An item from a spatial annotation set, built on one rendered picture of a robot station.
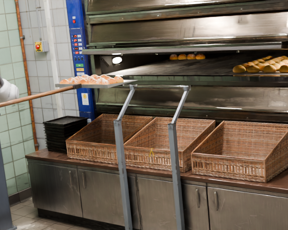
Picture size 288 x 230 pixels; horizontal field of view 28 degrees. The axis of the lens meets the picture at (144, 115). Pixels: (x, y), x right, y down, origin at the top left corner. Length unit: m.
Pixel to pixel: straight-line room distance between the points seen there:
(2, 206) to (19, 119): 1.04
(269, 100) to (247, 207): 0.81
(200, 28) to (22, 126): 2.16
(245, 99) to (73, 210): 1.69
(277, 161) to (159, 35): 1.39
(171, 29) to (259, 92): 0.85
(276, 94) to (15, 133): 2.61
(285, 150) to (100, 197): 1.49
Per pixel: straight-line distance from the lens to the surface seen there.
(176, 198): 3.98
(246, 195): 3.74
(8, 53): 5.51
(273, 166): 3.79
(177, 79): 4.47
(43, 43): 5.32
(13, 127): 5.56
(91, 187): 4.56
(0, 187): 4.87
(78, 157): 4.64
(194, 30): 4.33
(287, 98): 4.06
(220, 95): 4.30
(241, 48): 3.98
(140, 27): 4.64
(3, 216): 4.93
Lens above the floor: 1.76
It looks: 11 degrees down
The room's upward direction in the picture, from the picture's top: 6 degrees counter-clockwise
